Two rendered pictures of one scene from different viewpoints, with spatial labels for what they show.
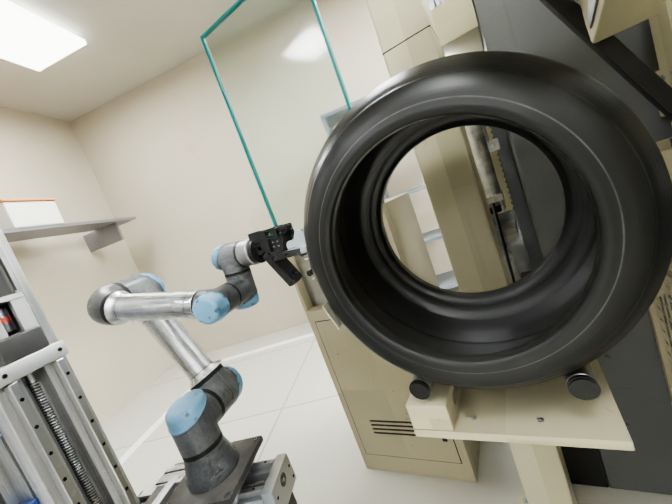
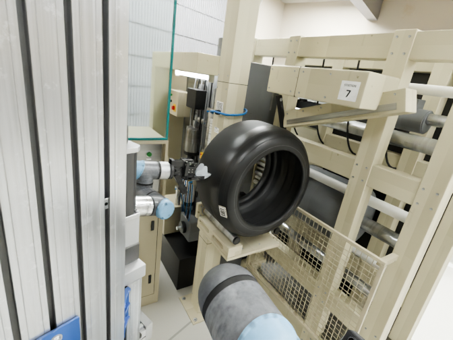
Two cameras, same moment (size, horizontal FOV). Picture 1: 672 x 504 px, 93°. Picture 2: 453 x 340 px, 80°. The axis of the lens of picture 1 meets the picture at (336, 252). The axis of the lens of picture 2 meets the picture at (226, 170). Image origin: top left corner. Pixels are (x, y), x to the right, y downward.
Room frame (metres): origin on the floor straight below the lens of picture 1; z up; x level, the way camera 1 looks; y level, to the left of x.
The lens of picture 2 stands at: (0.22, 1.06, 1.69)
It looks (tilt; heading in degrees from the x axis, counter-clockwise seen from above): 19 degrees down; 294
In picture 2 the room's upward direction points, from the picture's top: 8 degrees clockwise
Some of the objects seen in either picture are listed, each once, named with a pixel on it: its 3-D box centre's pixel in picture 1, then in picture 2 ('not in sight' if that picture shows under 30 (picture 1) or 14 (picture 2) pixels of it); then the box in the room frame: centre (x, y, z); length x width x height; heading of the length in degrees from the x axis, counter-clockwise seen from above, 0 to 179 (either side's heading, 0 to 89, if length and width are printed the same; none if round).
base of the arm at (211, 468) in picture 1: (207, 455); not in sight; (0.87, 0.56, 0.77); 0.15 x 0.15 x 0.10
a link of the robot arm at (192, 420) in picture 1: (193, 419); not in sight; (0.88, 0.56, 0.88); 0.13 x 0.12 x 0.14; 163
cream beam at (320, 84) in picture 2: not in sight; (323, 86); (0.43, -0.46, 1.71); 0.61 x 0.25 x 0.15; 149
